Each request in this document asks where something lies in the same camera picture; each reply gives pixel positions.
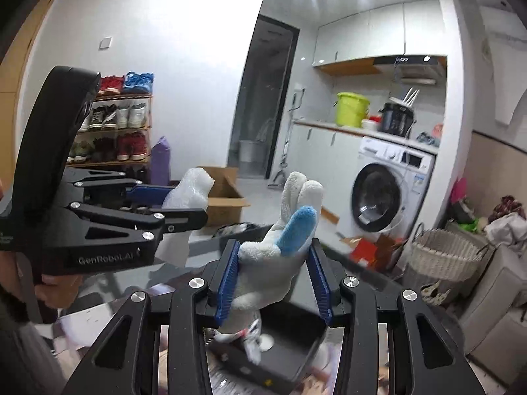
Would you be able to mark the person's left forearm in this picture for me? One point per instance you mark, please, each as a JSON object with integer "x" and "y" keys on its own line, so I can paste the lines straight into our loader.
{"x": 24, "y": 354}

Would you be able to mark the white washing machine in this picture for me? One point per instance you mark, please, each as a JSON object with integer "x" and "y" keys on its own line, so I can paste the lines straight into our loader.
{"x": 395, "y": 197}

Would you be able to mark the black storage box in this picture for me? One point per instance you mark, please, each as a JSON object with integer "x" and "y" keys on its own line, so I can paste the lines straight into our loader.
{"x": 288, "y": 349}

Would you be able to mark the black range hood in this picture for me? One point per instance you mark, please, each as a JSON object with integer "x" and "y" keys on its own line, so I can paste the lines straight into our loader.
{"x": 411, "y": 62}

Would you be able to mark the white router with antennas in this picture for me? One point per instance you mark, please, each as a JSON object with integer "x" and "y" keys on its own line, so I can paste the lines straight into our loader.
{"x": 405, "y": 98}

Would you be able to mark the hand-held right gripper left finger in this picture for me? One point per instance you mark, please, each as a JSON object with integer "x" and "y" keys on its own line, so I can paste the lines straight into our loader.
{"x": 227, "y": 284}

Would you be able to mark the dried flower bunch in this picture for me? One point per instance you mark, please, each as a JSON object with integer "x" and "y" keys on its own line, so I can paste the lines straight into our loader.
{"x": 508, "y": 205}

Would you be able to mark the white waste bin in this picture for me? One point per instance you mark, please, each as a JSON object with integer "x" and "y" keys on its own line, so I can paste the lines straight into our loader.
{"x": 251, "y": 152}

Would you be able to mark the purple bag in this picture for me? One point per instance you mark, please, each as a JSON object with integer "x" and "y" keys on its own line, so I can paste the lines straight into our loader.
{"x": 160, "y": 160}

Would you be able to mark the white stick mop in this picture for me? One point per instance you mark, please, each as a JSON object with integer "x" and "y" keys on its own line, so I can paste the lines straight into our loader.
{"x": 284, "y": 148}

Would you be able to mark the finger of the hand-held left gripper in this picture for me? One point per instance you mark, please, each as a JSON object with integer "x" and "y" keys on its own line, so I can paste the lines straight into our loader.
{"x": 151, "y": 192}
{"x": 181, "y": 219}

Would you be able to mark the wooden door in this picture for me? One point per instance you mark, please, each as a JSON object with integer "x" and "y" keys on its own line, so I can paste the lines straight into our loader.
{"x": 29, "y": 45}

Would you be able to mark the green plastic bucket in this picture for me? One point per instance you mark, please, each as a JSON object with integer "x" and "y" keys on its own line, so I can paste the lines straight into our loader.
{"x": 350, "y": 111}

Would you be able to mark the white storage boxes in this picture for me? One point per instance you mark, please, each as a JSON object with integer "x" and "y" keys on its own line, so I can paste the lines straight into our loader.
{"x": 494, "y": 300}

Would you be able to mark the white bubble wrap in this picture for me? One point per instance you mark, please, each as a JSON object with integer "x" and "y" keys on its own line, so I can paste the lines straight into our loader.
{"x": 189, "y": 193}

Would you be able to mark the red container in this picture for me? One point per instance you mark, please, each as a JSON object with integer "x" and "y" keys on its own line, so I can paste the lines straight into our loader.
{"x": 369, "y": 123}

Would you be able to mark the black cooking pot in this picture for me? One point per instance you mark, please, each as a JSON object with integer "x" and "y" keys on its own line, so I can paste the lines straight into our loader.
{"x": 396, "y": 120}

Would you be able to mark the woven wicker basket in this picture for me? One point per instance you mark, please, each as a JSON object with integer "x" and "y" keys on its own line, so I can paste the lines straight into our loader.
{"x": 442, "y": 259}

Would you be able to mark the white plastic bag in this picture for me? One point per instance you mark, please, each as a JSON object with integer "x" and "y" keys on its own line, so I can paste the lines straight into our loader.
{"x": 508, "y": 228}

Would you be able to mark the open cardboard box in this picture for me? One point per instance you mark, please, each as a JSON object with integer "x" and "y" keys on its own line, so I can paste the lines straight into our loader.
{"x": 224, "y": 203}

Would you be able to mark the black framed glass door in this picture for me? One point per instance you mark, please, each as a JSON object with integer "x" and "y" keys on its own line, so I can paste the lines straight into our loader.
{"x": 263, "y": 90}

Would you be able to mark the white light switch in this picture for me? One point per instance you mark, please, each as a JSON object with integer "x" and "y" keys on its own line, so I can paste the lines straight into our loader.
{"x": 105, "y": 42}

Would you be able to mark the white and blue plush glove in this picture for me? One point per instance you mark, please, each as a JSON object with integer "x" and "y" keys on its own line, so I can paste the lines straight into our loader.
{"x": 267, "y": 271}

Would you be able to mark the person's left hand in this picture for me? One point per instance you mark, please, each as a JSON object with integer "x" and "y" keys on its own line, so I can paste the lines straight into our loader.
{"x": 55, "y": 292}

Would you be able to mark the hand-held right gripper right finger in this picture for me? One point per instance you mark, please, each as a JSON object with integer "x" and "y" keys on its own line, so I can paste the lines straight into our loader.
{"x": 319, "y": 284}

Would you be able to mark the white wall cabinets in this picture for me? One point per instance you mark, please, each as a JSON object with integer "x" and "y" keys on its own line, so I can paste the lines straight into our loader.
{"x": 370, "y": 33}

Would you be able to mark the wooden shoe rack with shoes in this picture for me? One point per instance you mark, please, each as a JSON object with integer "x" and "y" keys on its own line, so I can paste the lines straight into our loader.
{"x": 131, "y": 146}

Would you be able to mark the white base cabinets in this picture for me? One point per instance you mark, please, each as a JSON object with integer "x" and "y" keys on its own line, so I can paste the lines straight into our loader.
{"x": 321, "y": 160}

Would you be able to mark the red cardboard box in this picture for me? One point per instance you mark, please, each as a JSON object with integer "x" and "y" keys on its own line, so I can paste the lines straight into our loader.
{"x": 370, "y": 251}

